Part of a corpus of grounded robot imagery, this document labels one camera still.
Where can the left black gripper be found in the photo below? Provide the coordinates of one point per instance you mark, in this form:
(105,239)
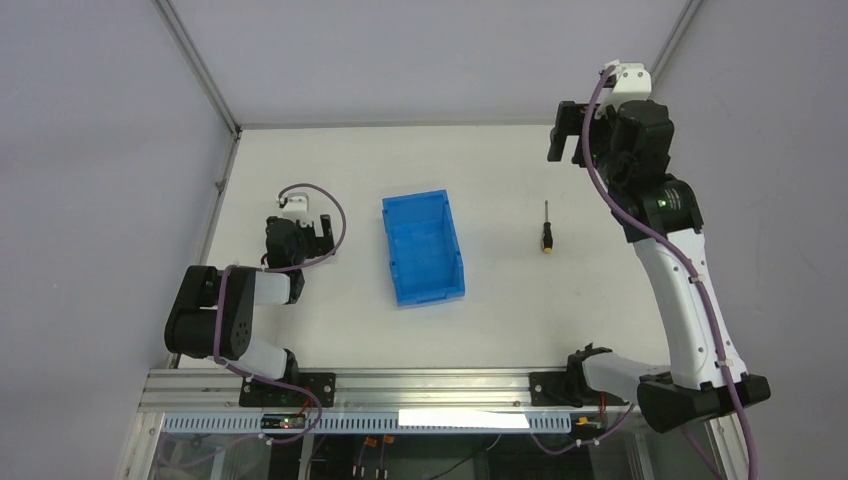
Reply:
(315,240)

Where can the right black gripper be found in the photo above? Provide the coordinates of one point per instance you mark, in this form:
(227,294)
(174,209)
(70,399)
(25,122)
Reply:
(578,132)

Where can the black yellow screwdriver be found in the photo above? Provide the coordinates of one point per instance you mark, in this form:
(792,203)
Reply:
(547,235)

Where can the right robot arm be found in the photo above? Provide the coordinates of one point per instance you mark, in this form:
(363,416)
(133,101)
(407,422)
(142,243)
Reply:
(706,378)

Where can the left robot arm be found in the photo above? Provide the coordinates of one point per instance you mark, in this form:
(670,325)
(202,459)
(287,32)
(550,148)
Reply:
(212,315)

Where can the blue plastic bin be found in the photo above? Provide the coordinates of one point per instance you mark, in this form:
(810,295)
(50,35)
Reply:
(425,260)

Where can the small green circuit board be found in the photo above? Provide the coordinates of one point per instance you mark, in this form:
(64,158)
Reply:
(283,422)

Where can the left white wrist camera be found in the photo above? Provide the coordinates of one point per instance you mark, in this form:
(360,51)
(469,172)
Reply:
(294,206)

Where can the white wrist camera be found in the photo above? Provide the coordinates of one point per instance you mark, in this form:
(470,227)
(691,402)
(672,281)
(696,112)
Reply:
(294,206)
(626,82)

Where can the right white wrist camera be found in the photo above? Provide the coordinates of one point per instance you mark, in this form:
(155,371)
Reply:
(626,82)

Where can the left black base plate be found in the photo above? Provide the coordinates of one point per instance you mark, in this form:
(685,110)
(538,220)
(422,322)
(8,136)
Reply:
(257,394)

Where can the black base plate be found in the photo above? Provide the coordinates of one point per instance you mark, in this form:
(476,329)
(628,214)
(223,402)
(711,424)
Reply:
(556,391)
(257,394)

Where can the slotted grey cable duct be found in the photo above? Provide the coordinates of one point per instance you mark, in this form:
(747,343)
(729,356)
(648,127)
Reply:
(405,421)

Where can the aluminium frame rail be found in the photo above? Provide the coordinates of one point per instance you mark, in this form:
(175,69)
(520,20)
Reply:
(358,390)

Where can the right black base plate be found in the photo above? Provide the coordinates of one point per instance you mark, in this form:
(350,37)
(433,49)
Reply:
(556,391)

